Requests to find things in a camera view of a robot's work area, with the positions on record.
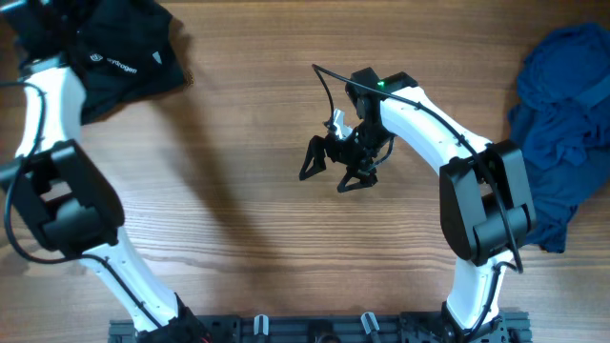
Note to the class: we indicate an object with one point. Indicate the black t-shirt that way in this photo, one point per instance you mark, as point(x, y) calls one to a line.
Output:
point(118, 37)

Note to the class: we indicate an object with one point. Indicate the blue garment pile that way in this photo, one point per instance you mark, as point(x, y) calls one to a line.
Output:
point(561, 124)

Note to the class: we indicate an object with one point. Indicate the folded black garment stack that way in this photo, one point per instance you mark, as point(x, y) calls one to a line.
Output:
point(105, 92)

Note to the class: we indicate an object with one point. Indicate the black mounting rail base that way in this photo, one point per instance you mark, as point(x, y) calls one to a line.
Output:
point(333, 328)

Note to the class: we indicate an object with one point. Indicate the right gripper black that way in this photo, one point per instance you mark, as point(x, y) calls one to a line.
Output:
point(365, 171)

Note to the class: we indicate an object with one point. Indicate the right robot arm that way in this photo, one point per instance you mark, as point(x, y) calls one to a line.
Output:
point(486, 209)

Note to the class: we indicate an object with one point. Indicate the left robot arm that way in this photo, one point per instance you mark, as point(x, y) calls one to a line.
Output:
point(68, 205)

